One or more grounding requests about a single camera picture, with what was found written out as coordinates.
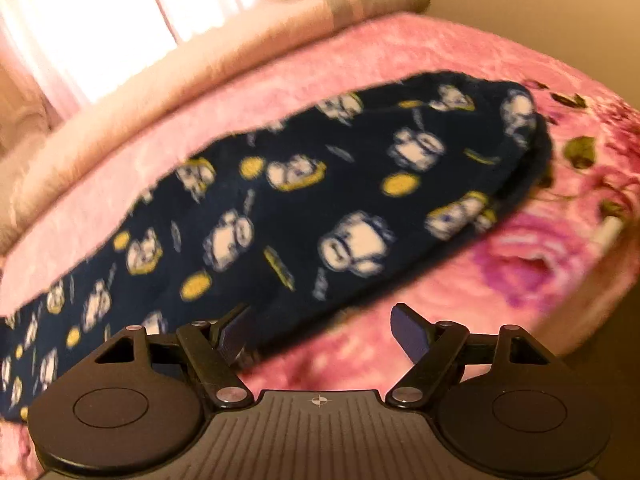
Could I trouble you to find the pink curtain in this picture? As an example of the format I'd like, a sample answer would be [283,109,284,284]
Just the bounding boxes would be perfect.
[0,0,386,116]

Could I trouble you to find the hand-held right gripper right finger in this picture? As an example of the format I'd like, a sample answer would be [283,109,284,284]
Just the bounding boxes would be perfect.
[385,302,556,406]

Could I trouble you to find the navy cartoon print pajama pants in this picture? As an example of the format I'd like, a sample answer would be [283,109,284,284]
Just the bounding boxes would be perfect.
[0,71,553,423]

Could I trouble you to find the white blanket tag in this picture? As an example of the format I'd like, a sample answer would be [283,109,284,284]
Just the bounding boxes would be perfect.
[597,215,626,251]

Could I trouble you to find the pink floral blanket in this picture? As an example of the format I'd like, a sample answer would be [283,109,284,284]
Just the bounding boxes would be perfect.
[0,12,640,480]

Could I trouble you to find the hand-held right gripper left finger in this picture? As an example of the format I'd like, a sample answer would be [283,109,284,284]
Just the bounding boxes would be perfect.
[92,302,253,408]

